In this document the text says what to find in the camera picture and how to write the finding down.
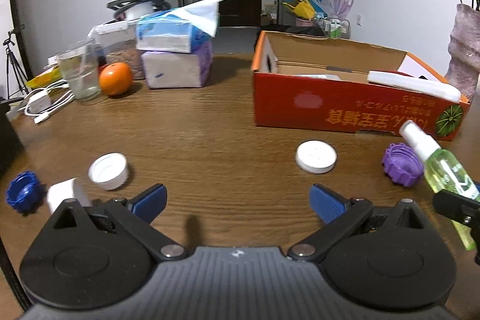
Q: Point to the purple feather decoration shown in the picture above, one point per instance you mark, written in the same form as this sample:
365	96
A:
340	8

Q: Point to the black bag behind table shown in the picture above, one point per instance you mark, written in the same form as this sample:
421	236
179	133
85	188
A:
313	31

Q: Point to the yellow blue bags pile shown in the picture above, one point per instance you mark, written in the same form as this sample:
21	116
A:
305	9

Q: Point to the white small open bottle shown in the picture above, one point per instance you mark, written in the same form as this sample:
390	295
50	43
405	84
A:
71	188

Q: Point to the black paper shopping bag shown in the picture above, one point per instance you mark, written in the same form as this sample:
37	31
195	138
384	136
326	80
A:
10	144

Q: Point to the orange fruit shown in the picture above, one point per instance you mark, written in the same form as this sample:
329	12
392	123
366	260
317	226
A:
115	79

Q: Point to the white round bottle cap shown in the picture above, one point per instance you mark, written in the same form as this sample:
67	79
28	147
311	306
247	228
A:
316	157

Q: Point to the green spray bottle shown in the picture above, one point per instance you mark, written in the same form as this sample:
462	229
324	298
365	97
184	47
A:
442	171

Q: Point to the yellow flat package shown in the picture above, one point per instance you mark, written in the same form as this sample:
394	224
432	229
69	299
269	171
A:
46	78

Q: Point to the white charger with cable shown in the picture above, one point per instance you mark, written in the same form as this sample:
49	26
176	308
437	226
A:
43	102

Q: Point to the wire rack with bottles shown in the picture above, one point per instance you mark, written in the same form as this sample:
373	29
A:
334	27

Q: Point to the orange cardboard box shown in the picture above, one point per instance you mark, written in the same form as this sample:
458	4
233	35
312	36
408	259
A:
320	83

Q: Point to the textured pink vase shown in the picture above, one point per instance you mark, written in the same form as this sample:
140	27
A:
464	48

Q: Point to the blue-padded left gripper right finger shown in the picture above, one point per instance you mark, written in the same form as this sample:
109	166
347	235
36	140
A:
341	216

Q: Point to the blue tissue pack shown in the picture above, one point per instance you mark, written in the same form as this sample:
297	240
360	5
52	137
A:
179	30

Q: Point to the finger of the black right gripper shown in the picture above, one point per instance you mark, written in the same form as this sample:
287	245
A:
460	209

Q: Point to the red white lint brush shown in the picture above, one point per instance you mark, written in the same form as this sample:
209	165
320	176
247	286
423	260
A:
433	88

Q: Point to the white round lid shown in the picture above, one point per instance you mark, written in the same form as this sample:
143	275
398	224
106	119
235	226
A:
109	171

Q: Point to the blue plastic cap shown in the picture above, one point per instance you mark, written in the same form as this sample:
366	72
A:
24	192

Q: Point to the clear food storage container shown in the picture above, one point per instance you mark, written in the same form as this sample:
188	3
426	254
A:
119	43

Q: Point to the purple tissue pack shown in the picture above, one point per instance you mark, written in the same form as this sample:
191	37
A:
178	70

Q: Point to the camera tripod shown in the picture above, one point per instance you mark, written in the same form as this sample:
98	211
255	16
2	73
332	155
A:
14	65

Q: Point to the clear drinking glass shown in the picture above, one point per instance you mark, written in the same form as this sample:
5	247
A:
78	64

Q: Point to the black headset on container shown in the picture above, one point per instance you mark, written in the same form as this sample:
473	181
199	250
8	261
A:
135	9

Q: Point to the purple plastic cap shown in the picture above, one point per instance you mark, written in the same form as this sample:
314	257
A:
401	165

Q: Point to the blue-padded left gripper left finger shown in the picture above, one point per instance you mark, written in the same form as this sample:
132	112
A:
134	218

